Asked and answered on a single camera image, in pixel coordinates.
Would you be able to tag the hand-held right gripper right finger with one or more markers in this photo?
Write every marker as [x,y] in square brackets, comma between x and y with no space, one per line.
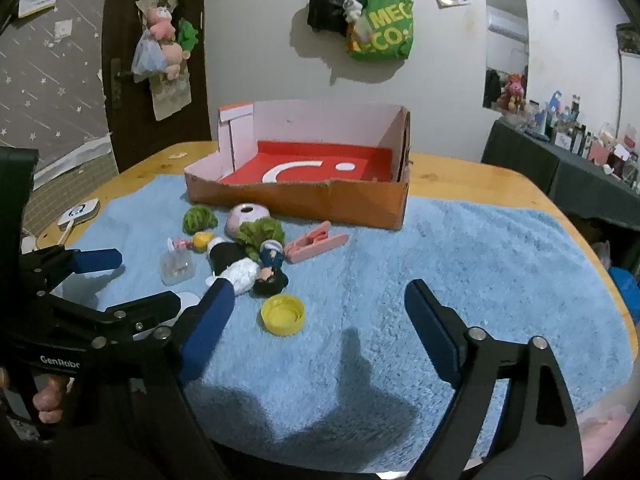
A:
[430,330]

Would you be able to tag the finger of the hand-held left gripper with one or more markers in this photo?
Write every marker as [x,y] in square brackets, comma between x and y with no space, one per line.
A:
[145,310]
[97,261]

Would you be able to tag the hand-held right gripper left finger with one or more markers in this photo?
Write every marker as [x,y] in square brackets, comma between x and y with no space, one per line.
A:
[210,325]

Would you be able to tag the clear plastic jar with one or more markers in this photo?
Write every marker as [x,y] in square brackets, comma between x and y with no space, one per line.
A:
[176,267]

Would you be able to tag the black white sushi roll toy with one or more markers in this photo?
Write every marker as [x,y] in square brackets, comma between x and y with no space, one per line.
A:
[225,256]

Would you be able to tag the yellow bottle cap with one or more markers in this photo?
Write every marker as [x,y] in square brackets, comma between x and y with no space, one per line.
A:
[282,315]

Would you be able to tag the yellow-haired girl figurine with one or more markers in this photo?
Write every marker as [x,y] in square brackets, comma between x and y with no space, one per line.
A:
[202,241]

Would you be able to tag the dark-haired boy figurine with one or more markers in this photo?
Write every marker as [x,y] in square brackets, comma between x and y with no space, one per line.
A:
[272,260]

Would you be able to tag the green fuzzy scrunchie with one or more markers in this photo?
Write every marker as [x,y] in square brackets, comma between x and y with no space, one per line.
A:
[199,220]
[260,232]

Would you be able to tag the pink rounded gadget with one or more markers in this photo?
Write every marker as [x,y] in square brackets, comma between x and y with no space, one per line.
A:
[239,219]

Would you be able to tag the pink clothespin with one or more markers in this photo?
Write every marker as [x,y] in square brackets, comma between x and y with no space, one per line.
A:
[310,247]

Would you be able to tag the orange cardboard box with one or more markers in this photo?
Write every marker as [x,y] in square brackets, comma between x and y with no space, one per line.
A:
[300,205]

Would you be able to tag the person's left hand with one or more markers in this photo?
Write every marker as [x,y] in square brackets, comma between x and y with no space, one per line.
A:
[47,402]

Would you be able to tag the white rounded device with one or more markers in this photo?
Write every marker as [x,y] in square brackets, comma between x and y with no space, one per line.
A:
[80,211]

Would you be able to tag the blue fluffy towel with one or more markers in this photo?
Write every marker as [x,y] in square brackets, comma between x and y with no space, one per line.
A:
[400,260]

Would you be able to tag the dark draped dresser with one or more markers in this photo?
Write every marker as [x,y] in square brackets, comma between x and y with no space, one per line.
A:
[525,160]

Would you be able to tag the blue bin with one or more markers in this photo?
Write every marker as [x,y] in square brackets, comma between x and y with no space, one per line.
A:
[627,292]

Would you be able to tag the clear plastic bag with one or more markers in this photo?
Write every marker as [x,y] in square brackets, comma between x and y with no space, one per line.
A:
[145,57]

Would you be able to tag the dark brown door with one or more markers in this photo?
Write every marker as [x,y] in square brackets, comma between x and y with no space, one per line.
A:
[120,20]

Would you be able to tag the green plush toy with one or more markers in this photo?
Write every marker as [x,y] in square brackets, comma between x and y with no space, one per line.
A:
[189,35]

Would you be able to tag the cluttered dark side table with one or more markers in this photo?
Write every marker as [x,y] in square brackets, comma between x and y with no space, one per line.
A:
[575,130]

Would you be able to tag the pink rabbit plush toy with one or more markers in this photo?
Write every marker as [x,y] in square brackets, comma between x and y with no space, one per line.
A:
[515,90]

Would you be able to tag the green shopping bag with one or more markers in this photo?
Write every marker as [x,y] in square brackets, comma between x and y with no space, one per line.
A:
[385,30]

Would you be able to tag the small panda plush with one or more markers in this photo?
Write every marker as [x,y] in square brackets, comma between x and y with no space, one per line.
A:
[352,7]

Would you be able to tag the black bag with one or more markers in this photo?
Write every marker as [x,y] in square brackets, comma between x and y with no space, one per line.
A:
[325,5]

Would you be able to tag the wall mirror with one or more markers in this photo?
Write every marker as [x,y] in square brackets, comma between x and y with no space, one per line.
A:
[505,35]

